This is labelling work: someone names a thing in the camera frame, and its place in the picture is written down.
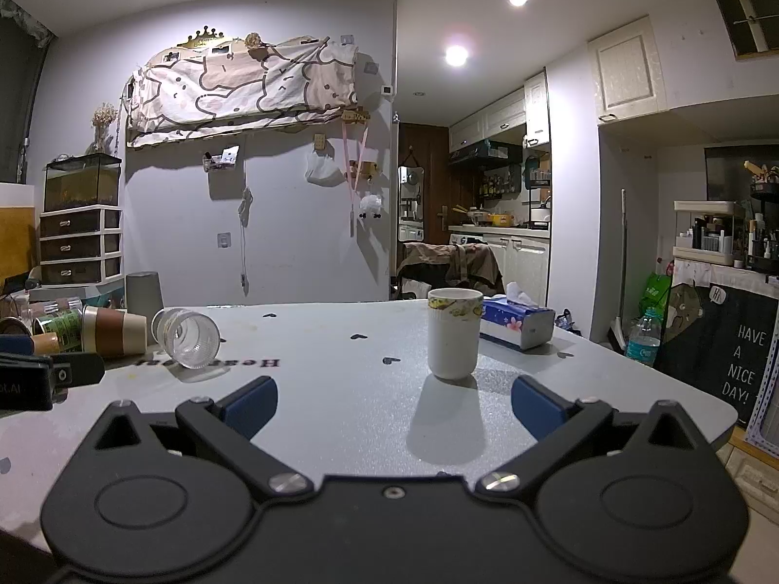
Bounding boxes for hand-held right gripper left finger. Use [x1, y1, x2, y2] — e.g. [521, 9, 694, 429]
[90, 376, 315, 506]

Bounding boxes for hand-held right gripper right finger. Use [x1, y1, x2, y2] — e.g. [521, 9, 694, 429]
[476, 376, 712, 505]

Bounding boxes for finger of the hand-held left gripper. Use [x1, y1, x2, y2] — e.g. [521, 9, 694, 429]
[0, 351, 106, 389]

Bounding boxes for clear glass cup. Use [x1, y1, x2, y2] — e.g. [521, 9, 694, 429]
[151, 308, 222, 370]

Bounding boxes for brown paper cup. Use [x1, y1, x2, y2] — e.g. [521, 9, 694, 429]
[81, 305, 148, 357]

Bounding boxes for grey plastic cup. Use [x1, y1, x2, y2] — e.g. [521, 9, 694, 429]
[125, 271, 166, 318]

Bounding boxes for white ceramic cup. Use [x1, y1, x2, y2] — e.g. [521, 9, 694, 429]
[427, 287, 484, 381]

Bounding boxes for green label can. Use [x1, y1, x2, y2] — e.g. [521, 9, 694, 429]
[33, 310, 84, 354]

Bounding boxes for blue tissue box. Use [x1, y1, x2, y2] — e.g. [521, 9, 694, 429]
[480, 283, 556, 351]

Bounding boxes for white drawer unit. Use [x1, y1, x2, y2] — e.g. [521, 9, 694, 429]
[39, 205, 123, 286]

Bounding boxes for plastic water bottle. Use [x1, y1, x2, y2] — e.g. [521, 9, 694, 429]
[624, 307, 664, 368]

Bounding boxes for yellow board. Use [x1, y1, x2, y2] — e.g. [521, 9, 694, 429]
[0, 182, 35, 282]

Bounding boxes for white broom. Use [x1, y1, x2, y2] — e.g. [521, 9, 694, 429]
[608, 188, 632, 352]

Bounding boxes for green shopping bag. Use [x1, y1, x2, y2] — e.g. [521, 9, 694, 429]
[638, 271, 674, 318]

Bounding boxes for chair draped with clothes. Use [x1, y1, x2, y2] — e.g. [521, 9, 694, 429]
[397, 241, 505, 300]

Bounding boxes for glass fish tank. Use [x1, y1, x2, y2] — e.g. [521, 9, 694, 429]
[43, 153, 123, 213]

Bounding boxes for black printed cloth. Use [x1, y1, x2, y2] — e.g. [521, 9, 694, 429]
[653, 258, 779, 428]

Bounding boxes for dried flower vase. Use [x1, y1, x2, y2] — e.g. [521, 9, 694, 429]
[90, 101, 118, 157]

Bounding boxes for dark wooden door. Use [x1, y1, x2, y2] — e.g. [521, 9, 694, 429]
[398, 123, 452, 245]

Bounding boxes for cosmetics organiser rack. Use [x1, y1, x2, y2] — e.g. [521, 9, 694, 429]
[672, 199, 747, 267]

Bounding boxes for white hanging bag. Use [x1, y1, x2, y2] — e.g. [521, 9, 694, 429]
[305, 149, 345, 186]

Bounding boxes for black range hood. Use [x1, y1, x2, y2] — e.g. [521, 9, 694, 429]
[449, 140, 523, 172]

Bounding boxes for printed blanket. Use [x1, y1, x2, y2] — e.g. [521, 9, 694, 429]
[125, 36, 360, 148]

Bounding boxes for gold crown decoration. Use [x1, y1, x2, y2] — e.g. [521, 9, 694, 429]
[176, 25, 236, 50]

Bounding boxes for wall mirror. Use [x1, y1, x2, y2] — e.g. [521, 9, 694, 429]
[398, 164, 425, 223]

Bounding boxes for white kitchen wall cabinets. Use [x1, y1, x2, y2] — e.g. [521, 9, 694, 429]
[448, 88, 528, 153]

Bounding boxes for white wall cabinet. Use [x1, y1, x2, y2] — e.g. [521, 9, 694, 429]
[587, 15, 671, 127]

